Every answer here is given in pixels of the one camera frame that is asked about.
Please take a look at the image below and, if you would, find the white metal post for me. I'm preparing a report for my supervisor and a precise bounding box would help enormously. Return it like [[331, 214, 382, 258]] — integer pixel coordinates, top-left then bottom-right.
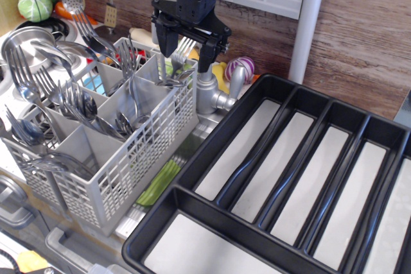
[[288, 0, 322, 84]]

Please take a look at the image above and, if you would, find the grey plastic cutlery basket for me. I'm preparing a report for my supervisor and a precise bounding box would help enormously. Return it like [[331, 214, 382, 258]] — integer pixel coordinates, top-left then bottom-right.
[[1, 37, 199, 238]]

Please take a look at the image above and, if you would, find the orange toy carrot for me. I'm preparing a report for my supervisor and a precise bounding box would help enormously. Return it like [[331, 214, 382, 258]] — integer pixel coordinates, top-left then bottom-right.
[[54, 1, 98, 25]]

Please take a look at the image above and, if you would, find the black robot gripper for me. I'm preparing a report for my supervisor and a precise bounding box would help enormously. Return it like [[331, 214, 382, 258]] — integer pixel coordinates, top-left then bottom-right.
[[152, 0, 231, 73]]

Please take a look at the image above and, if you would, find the yellow toy banana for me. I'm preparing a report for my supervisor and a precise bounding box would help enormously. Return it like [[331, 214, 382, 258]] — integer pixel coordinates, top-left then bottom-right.
[[212, 64, 229, 94]]

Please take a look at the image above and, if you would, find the green toy vegetable in sink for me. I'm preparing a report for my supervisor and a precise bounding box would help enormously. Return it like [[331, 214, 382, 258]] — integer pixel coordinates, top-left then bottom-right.
[[136, 159, 181, 207]]

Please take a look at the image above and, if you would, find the large steel fork left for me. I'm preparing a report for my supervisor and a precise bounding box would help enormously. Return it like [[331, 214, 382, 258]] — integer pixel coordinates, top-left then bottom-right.
[[5, 46, 64, 142]]

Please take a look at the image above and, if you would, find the silver toy faucet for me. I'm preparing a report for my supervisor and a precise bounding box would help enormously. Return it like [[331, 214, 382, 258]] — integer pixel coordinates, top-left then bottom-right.
[[197, 65, 246, 114]]

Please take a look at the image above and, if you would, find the purple toy onion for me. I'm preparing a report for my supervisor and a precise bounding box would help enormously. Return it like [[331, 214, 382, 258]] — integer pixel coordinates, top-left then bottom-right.
[[223, 56, 256, 84]]

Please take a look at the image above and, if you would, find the green toy cabbage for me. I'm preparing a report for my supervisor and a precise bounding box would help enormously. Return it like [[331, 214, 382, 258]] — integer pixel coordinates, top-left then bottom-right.
[[17, 0, 53, 22]]

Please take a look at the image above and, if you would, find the black cutlery tray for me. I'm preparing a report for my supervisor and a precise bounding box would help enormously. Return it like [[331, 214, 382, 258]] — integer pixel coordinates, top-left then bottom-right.
[[122, 74, 410, 273]]

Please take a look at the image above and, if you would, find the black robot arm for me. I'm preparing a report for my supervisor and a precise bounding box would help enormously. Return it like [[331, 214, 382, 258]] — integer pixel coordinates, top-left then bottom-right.
[[152, 0, 232, 73]]

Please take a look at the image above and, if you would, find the tall steel fork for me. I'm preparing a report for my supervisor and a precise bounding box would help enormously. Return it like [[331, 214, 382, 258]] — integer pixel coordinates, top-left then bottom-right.
[[72, 9, 120, 67]]

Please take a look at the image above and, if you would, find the large steel spoon front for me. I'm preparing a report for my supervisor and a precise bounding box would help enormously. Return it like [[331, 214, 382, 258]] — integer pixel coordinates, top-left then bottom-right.
[[17, 152, 95, 180]]

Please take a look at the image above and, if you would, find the steel pot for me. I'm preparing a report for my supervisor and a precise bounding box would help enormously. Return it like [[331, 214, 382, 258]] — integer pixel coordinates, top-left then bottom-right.
[[1, 26, 56, 73]]

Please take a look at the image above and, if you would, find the steel fork back compartment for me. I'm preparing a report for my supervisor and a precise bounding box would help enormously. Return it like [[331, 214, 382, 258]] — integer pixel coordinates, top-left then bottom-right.
[[171, 37, 196, 78]]

